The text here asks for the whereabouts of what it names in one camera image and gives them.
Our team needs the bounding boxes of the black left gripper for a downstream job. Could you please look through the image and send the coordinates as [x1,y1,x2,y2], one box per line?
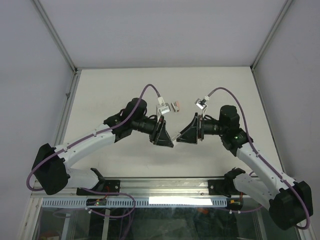
[132,115,174,148]

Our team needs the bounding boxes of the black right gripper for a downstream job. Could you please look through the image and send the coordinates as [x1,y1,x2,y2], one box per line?
[176,112,227,144]

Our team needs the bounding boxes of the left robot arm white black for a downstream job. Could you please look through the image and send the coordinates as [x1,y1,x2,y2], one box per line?
[31,97,174,196]

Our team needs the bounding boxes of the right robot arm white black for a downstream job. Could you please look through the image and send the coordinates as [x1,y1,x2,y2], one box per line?
[176,105,313,230]

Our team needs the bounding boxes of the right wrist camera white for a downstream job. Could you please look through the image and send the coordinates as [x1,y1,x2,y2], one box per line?
[195,95,210,118]

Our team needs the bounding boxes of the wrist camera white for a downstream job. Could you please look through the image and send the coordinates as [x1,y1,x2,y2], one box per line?
[156,96,171,121]
[195,95,210,118]

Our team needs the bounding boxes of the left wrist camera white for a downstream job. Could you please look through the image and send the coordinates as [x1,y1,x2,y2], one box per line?
[156,96,171,121]

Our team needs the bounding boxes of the aluminium mounting rail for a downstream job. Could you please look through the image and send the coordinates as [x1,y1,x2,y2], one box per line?
[31,176,251,199]

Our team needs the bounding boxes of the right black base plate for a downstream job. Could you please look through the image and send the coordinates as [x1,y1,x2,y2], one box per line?
[207,179,232,198]

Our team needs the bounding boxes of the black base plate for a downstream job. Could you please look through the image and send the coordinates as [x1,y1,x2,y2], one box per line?
[76,179,121,196]
[207,179,232,198]

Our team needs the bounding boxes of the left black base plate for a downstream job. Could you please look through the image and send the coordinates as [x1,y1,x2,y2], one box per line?
[76,179,121,196]

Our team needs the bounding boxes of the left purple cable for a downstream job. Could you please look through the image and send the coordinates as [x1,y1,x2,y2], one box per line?
[26,84,162,218]

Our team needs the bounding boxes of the white slotted cable duct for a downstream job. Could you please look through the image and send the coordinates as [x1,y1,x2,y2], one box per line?
[41,196,228,209]

